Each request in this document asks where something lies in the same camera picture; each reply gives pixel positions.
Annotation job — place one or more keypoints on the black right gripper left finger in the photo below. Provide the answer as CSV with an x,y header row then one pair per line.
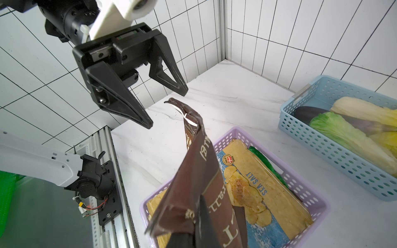
x,y
181,240

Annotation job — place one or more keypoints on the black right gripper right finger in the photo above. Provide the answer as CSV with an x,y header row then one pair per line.
x,y
205,235

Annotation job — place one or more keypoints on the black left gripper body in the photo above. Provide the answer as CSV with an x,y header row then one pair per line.
x,y
118,55

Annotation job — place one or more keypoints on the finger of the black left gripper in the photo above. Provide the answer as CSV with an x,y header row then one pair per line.
x,y
163,65
111,95

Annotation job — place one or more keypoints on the brown Kettle chips bag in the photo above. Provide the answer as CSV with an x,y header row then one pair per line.
x,y
199,174

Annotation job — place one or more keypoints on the blue kettle cooked chips bag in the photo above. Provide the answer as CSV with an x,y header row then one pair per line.
x,y
273,214

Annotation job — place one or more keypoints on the green Chuba cassava chips bag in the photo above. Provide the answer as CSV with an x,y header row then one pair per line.
x,y
268,164

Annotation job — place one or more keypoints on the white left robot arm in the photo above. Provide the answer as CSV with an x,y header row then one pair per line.
x,y
68,21

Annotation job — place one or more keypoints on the purple perforated basket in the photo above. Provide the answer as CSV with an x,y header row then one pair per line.
x,y
314,203

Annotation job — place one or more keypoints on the light blue perforated basket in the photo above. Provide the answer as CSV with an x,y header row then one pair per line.
x,y
322,92

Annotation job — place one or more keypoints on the green plastic crate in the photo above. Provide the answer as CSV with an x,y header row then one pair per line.
x,y
8,184

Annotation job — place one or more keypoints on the toy eggplant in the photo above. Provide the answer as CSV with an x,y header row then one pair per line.
x,y
322,120

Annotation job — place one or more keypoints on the green toy napa cabbage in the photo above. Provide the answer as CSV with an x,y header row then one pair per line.
x,y
358,143

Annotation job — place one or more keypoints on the yellow toy cabbage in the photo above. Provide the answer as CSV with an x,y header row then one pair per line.
x,y
386,139

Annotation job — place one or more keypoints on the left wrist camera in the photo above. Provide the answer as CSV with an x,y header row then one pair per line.
x,y
116,15

